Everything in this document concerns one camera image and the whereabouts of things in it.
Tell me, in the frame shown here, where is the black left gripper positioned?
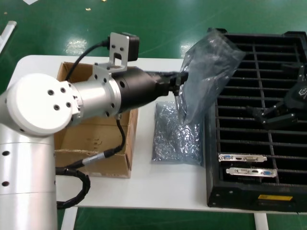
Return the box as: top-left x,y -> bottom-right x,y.
112,68 -> 190,114

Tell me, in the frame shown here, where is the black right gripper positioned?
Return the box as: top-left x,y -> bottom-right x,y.
247,63 -> 307,131

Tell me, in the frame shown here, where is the translucent grey antistatic bag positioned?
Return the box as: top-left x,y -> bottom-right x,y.
176,28 -> 247,126

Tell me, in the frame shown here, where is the graphics card with silver bracket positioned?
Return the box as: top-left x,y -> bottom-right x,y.
225,167 -> 279,180
218,153 -> 268,163

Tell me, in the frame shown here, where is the black slotted plastic container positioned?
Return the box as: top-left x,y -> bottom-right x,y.
205,26 -> 307,213

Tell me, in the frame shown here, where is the brown cardboard box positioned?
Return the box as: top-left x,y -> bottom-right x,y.
53,61 -> 140,179

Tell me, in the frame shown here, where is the crumpled silver antistatic bag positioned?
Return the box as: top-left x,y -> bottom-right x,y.
151,100 -> 205,166

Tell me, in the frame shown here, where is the white table leg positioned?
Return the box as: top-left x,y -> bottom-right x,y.
253,212 -> 270,230
59,207 -> 79,230

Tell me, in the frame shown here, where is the white pole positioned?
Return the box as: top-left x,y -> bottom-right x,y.
0,21 -> 18,54

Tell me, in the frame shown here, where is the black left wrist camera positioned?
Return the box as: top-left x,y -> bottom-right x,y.
119,32 -> 140,62

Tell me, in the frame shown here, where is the silver left camera bracket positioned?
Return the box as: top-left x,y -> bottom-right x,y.
93,32 -> 131,83

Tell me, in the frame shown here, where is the black left camera cable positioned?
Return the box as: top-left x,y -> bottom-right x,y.
64,40 -> 112,81

